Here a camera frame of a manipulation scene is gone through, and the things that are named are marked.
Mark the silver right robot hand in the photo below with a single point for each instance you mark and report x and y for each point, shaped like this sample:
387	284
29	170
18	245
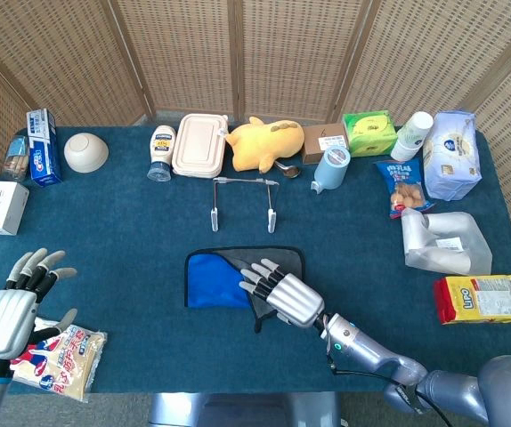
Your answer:
293	300

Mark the translucent white plastic bag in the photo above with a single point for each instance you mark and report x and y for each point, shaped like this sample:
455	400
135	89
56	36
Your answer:
442	231

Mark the blue toothpaste box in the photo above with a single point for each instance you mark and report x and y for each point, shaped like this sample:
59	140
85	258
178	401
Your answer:
44	151

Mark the beige lidded lunch box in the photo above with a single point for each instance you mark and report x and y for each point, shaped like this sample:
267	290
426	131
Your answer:
198	144

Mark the yellow plush toy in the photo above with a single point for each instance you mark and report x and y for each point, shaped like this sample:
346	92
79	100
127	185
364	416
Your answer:
264	142

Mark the brown cardboard box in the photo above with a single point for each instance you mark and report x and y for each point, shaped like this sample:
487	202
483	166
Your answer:
315	142

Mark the metal spoon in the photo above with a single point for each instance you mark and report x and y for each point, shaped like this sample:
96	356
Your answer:
290	171

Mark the green tissue pack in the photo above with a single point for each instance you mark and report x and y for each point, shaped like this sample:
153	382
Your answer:
369	133

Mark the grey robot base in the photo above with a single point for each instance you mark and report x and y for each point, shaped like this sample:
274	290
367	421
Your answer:
237	411

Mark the light blue cylinder holder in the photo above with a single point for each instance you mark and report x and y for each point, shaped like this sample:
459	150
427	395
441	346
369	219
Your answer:
331	171

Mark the stack of paper cups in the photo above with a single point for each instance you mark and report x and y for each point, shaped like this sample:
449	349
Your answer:
411	135

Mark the white box with black print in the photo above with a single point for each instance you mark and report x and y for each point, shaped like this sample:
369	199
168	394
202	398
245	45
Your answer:
4	207

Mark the blue and grey cloth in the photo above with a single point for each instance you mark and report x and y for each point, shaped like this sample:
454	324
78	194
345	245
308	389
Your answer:
211	284

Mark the woven folding screen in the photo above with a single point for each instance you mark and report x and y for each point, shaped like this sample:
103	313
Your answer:
184	53

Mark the blue cookie snack bag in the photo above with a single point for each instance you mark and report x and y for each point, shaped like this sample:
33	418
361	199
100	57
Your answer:
402	187

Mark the yellow red biscuit pack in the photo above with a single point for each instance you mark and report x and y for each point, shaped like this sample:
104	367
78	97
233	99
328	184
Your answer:
464	300

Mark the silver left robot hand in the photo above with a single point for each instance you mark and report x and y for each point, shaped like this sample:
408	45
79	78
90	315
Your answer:
8	320

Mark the beige upturned bowl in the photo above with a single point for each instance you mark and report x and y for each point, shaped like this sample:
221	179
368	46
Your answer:
85	153

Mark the clear pack of sticks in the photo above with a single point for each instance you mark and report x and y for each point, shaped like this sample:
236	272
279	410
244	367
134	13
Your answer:
16	160

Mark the mayonnaise squeeze bottle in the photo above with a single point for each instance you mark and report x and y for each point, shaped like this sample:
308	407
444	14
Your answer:
163	147

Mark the red white blue food bag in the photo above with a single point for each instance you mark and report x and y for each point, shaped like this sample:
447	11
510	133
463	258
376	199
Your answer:
73	364

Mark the white and lilac soft pack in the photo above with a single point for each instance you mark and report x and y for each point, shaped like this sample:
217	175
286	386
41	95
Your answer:
451	155

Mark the teal table cloth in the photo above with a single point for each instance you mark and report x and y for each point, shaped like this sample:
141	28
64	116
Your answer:
117	249

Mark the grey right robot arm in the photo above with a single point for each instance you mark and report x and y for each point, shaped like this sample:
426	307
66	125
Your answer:
371	351

